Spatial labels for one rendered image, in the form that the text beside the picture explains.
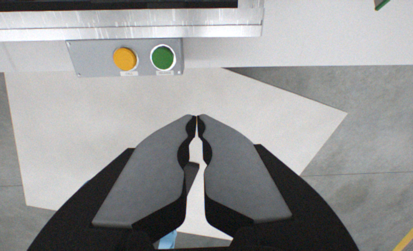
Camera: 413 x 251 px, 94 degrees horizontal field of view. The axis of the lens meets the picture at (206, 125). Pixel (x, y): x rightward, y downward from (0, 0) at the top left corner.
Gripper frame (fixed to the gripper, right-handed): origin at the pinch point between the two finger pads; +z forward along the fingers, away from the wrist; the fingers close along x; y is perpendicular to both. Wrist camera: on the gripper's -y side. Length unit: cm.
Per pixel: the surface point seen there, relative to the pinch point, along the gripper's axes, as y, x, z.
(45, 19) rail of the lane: -5.3, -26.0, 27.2
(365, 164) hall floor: 121, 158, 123
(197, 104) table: 15.8, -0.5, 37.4
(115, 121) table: 20.6, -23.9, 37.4
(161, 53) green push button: 0.5, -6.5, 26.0
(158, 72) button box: 4.3, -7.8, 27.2
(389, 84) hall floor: 42, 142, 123
